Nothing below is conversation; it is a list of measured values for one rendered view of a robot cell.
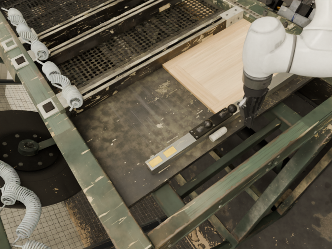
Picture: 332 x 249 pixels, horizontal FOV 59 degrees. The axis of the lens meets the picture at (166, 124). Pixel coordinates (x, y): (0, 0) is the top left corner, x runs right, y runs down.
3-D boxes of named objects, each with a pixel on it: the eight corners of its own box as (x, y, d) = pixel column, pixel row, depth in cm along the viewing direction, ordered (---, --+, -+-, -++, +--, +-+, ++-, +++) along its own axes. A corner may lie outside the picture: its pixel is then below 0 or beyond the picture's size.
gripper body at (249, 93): (255, 94, 89) (251, 113, 96) (274, 80, 91) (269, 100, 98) (237, 81, 93) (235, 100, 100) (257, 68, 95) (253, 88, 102)
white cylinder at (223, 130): (213, 143, 122) (227, 133, 124) (213, 139, 120) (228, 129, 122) (208, 138, 123) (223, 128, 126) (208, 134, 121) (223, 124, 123)
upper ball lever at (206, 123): (205, 131, 122) (216, 124, 109) (198, 136, 121) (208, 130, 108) (200, 124, 122) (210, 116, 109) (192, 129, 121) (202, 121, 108)
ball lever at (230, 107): (227, 116, 125) (240, 108, 112) (220, 121, 124) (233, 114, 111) (222, 109, 125) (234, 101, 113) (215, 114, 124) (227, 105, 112)
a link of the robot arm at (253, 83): (281, 68, 86) (277, 82, 91) (258, 53, 91) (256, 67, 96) (259, 83, 84) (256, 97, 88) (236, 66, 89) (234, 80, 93)
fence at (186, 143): (314, 64, 142) (317, 58, 138) (153, 175, 116) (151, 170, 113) (306, 59, 144) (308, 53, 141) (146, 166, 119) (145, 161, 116)
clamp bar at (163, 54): (244, 22, 166) (249, -19, 147) (54, 132, 135) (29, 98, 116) (232, 15, 172) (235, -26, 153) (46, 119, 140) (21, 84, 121)
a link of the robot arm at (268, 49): (238, 77, 86) (285, 83, 82) (243, 33, 73) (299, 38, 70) (243, 53, 92) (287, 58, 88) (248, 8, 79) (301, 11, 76)
